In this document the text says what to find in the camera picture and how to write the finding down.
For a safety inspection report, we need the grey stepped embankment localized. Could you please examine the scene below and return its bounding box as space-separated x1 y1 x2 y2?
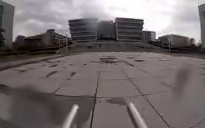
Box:
58 40 171 54

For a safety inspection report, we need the grey paved plaza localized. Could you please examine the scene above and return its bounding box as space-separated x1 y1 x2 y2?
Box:
0 50 205 128

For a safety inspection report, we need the grey multi-storey building complex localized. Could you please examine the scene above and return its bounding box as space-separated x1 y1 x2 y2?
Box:
68 16 145 43

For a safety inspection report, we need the small grey building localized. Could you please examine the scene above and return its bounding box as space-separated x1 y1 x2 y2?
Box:
142 30 157 43

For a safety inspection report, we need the robot's own part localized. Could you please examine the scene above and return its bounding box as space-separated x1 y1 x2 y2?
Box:
61 104 80 128
127 101 148 128

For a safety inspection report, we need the low dark building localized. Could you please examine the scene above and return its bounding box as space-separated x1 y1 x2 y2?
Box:
14 28 72 50

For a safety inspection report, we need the low pale building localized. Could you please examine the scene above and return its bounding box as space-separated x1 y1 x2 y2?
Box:
157 33 192 49

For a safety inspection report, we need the raised stone kerb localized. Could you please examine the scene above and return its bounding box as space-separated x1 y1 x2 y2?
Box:
0 53 66 75

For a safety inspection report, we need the tall pale building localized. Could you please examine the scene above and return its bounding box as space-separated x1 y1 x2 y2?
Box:
0 0 16 51

